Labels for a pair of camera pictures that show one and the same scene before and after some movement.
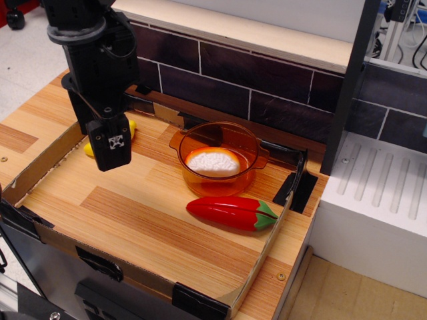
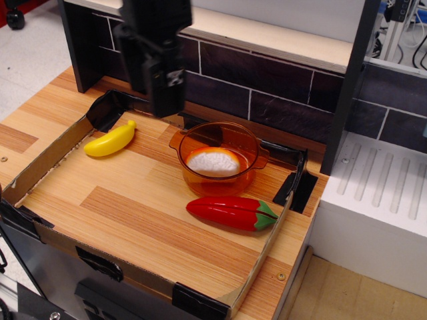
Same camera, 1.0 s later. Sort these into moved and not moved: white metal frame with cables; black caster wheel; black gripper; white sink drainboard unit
Moved: black gripper
Not moved: black caster wheel; white metal frame with cables; white sink drainboard unit
